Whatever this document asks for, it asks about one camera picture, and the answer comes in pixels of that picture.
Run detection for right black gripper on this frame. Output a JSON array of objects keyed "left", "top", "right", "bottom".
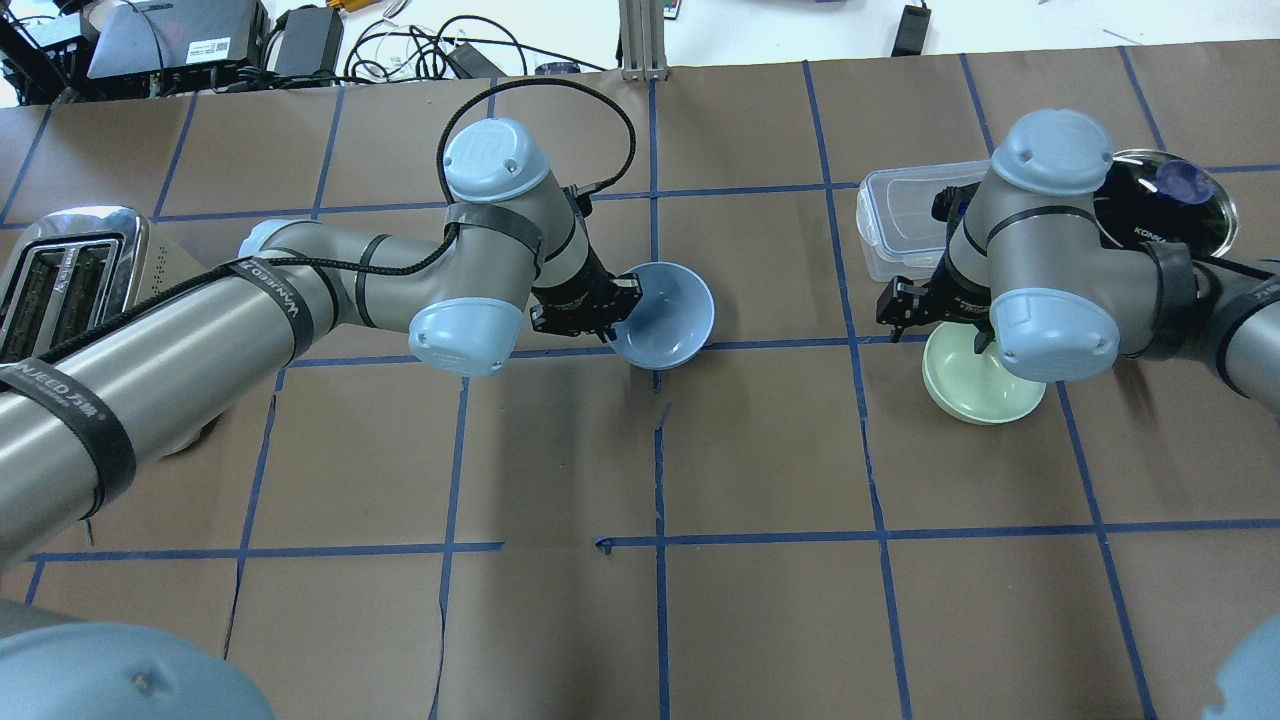
[{"left": 876, "top": 183, "right": 995, "bottom": 355}]

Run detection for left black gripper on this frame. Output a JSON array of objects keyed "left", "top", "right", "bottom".
[{"left": 530, "top": 184, "right": 643, "bottom": 345}]

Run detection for blue bowl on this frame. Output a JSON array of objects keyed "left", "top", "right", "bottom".
[{"left": 607, "top": 261, "right": 716, "bottom": 372}]

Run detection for green bowl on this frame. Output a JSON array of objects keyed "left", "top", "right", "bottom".
[{"left": 922, "top": 323, "right": 1047, "bottom": 425}]

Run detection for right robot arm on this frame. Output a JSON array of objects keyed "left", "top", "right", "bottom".
[{"left": 867, "top": 108, "right": 1277, "bottom": 719}]

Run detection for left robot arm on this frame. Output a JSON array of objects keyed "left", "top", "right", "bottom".
[{"left": 3, "top": 118, "right": 640, "bottom": 568}]

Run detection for clear plastic food container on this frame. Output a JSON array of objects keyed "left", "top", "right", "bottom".
[{"left": 856, "top": 160, "right": 989, "bottom": 282}]

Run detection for dark blue saucepan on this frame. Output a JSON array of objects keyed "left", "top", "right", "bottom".
[{"left": 1094, "top": 149, "right": 1239, "bottom": 258}]

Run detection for black power brick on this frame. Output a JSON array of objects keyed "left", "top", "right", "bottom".
[{"left": 890, "top": 1, "right": 932, "bottom": 58}]

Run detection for black power adapter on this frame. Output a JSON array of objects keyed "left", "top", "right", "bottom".
[{"left": 269, "top": 5, "right": 343, "bottom": 83}]

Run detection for grey electronics box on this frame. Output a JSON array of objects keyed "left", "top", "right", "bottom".
[{"left": 87, "top": 1, "right": 268, "bottom": 85}]

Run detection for cream toaster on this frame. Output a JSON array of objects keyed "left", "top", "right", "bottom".
[{"left": 3, "top": 205, "right": 210, "bottom": 366}]

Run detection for tangled black cables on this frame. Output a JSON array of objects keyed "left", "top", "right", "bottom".
[{"left": 346, "top": 12, "right": 611, "bottom": 85}]

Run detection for black braided cable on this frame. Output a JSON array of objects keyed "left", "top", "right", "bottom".
[{"left": 40, "top": 77, "right": 637, "bottom": 361}]

